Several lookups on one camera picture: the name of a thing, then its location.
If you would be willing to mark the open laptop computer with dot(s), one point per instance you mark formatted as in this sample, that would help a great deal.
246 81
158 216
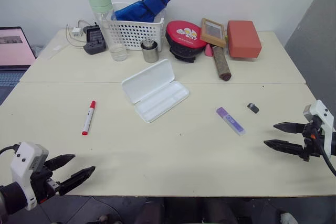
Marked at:
14 48

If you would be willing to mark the small steel cup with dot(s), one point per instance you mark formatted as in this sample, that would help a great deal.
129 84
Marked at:
150 53

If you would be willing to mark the white plastic case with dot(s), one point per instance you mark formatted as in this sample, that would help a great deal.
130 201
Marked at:
153 91

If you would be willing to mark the white shoe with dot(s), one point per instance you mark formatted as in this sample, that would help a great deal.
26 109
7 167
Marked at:
288 218

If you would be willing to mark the black travel power adapter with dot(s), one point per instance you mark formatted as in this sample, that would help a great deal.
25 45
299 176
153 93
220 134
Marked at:
94 41

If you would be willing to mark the wooden framed board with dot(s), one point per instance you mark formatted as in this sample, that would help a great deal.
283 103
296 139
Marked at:
213 33

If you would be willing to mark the white perforated plastic basket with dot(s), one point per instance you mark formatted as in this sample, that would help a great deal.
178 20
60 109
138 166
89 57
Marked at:
134 33

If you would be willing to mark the blue fabric bag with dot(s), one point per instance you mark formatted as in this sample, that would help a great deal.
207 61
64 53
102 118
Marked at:
147 7

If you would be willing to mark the clear glass cup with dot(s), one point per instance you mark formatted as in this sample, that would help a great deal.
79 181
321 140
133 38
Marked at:
118 53

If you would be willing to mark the clear bottle with green lid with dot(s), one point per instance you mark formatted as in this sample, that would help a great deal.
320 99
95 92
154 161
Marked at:
99 2

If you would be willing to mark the pink wedge eraser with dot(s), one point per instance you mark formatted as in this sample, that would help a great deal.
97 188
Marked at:
208 51

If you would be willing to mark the red and white marker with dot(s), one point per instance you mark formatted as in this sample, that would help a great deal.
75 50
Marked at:
88 119

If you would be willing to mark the grey partition panel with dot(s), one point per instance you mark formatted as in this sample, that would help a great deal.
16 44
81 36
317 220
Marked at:
315 37

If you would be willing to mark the red and black cartoon pouch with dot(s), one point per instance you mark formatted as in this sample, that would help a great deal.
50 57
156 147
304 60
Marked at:
183 39

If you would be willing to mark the small black clip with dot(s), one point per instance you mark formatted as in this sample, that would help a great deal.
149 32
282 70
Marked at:
253 107

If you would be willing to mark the brown cylindrical roll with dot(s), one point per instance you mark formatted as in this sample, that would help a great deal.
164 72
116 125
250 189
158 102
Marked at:
221 64

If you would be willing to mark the orange red box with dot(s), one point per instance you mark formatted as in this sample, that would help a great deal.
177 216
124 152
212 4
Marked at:
242 39

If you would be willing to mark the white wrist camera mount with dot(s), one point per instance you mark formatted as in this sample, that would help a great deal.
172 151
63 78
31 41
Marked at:
320 112
25 153

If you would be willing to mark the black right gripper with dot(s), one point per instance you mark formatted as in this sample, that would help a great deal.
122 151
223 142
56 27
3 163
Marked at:
312 150

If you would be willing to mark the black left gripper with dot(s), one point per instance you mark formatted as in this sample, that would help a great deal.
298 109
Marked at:
42 182

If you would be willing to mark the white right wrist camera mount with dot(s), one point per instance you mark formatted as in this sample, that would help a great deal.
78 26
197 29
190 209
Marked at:
320 112

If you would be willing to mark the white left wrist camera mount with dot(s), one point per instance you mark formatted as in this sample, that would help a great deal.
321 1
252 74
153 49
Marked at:
25 153

